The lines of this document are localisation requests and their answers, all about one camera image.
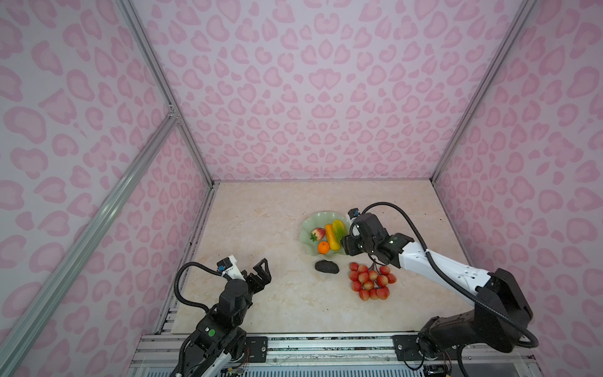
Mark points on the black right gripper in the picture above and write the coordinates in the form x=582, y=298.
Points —
x=348, y=245

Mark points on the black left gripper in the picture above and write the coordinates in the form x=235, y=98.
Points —
x=260, y=284

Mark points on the fake green yellow mango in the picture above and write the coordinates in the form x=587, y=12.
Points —
x=339, y=229

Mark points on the fake yellow banana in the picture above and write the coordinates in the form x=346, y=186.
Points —
x=335, y=246

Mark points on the small fake orange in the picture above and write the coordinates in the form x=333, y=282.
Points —
x=324, y=247

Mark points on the fake red grape bunch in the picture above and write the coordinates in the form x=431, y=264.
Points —
x=371, y=282

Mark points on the fake dark avocado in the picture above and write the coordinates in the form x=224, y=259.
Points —
x=325, y=266

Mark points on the fake red strawberry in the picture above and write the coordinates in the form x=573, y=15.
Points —
x=317, y=234

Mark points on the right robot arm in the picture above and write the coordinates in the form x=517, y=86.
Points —
x=500, y=316

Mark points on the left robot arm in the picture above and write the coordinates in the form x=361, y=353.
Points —
x=218, y=346

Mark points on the green scalloped fruit bowl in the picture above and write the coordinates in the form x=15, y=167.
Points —
x=320, y=220

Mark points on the diagonal aluminium brace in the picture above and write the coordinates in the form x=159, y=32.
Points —
x=30, y=325

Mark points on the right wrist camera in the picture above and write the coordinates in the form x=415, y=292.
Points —
x=353, y=213

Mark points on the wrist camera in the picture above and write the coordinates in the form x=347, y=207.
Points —
x=353, y=213
x=228, y=269

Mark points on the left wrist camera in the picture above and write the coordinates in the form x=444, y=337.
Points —
x=228, y=269

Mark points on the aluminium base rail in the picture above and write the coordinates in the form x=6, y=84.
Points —
x=370, y=354

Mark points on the aluminium corner post right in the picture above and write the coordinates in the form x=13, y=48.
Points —
x=511, y=38

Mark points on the aluminium corner post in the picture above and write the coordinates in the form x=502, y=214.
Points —
x=511, y=38
x=141, y=38

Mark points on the aluminium corner post left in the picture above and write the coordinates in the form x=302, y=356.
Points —
x=141, y=38

